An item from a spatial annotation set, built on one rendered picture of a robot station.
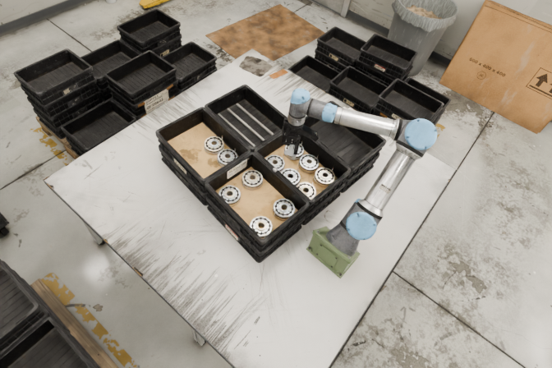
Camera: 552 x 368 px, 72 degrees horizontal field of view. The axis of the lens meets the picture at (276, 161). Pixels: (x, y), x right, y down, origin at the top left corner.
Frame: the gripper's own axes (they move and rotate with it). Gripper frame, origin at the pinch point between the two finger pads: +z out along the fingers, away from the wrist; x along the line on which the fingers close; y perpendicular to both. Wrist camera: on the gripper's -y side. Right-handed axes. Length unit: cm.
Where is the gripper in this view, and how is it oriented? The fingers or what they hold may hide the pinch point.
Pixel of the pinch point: (294, 153)
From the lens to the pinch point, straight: 180.2
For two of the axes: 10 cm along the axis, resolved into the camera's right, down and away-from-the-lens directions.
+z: -1.0, 6.8, 7.2
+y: -9.9, -0.8, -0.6
